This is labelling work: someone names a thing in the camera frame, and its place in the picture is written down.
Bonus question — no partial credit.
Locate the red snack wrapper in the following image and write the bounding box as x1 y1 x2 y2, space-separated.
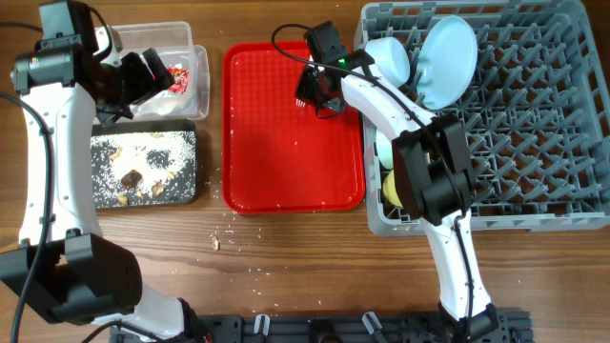
168 67 191 94

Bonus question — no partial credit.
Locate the white napkin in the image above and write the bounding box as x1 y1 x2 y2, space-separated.
132 91 192 117

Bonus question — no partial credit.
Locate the light blue bowl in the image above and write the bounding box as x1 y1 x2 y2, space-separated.
365 37 411 88

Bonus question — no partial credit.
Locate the green bowl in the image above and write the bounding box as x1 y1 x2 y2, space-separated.
376 130 394 170

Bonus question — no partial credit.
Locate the rice and food waste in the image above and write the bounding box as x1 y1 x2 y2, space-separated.
91 131 197 209

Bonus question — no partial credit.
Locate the yellow cup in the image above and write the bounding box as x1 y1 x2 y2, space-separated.
382 170 402 208

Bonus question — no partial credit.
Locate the light blue plate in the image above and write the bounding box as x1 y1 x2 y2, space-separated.
417 15 478 110

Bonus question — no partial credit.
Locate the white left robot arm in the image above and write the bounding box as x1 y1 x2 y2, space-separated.
1 1 210 342

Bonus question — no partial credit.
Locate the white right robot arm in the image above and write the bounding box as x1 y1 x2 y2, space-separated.
295 15 498 342

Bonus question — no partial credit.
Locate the black waste tray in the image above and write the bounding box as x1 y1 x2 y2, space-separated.
89 119 199 211

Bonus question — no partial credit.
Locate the grey dishwasher rack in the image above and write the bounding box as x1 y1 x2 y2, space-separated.
354 0 609 232

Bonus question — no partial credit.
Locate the clear plastic bin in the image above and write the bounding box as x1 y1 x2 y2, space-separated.
112 21 210 121

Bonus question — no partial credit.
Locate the red serving tray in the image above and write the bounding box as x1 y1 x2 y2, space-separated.
222 41 365 214

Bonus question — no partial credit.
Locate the food scrap on table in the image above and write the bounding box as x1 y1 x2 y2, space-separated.
212 236 220 252

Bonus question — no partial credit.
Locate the black mounting rail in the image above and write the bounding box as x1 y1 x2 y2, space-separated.
109 310 535 343

